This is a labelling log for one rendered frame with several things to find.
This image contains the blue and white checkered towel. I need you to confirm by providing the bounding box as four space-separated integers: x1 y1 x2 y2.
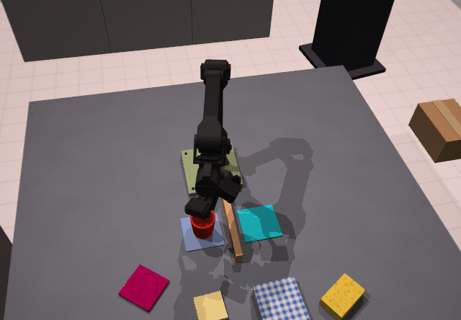
252 276 310 320

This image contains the yellow sponge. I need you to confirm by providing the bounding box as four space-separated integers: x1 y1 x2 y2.
319 273 365 320

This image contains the red cup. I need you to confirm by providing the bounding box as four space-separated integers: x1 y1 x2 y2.
190 210 215 239

